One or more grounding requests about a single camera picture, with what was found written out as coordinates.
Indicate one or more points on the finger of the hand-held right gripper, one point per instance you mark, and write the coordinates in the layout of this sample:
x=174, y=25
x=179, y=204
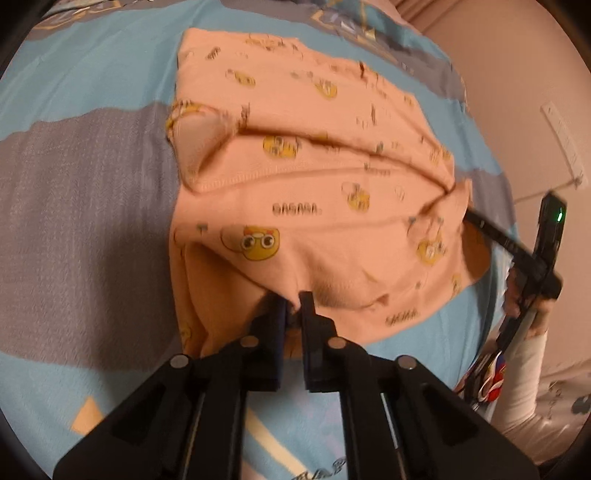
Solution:
x=496, y=233

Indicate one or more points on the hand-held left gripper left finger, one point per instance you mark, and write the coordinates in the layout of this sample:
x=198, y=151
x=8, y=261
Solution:
x=278, y=346

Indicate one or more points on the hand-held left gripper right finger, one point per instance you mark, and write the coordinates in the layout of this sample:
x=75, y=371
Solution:
x=308, y=344

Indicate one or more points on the pink duck print garment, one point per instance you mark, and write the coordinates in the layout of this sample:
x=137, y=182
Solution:
x=323, y=175

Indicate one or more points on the person's right forearm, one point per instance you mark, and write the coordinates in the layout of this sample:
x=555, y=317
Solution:
x=524, y=383

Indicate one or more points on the person's right hand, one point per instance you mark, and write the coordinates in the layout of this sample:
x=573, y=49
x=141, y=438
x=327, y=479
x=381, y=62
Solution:
x=541, y=321

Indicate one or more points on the red and blue small object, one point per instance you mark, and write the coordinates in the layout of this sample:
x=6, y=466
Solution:
x=491, y=381

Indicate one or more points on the person's light printed clothing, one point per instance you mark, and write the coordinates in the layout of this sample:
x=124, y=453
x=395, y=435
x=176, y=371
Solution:
x=561, y=401

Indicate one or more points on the beige curtain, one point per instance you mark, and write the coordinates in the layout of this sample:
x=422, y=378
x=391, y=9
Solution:
x=420, y=11

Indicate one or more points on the blue grey patterned bedsheet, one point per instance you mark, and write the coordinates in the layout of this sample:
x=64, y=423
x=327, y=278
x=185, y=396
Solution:
x=83, y=184

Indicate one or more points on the white wall power strip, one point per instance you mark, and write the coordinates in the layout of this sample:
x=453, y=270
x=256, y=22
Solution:
x=562, y=141

